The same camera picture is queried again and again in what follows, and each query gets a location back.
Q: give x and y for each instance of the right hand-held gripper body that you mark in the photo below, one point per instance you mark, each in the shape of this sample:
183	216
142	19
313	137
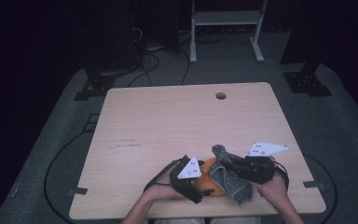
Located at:
258	172

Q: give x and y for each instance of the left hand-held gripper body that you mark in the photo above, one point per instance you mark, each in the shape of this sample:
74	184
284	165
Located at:
185	183

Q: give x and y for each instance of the orange plush toy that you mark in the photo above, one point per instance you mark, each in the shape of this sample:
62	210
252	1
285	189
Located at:
209	174

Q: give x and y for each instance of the grey fluffy cloth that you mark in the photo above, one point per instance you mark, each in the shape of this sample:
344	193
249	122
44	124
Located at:
230	186

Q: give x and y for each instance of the person's right hand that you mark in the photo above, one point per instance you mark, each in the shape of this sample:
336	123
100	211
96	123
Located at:
273	191

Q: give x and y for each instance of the person's left hand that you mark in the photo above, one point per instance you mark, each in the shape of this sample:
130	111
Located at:
161	191

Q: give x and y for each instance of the black stand with flat base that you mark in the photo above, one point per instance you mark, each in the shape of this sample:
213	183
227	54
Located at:
96	85
306	82

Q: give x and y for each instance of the dark equipment cabinet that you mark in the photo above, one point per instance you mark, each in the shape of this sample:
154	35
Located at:
112	37

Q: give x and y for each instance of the white metal stand frame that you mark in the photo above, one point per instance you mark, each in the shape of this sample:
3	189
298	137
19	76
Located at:
227	18

